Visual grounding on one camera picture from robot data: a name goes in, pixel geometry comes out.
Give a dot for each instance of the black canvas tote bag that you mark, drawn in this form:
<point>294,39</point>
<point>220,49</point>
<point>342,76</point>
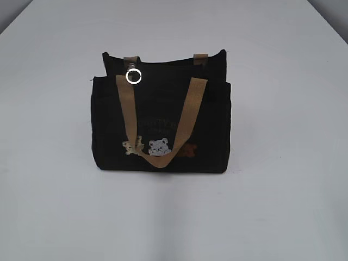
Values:
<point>162,117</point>

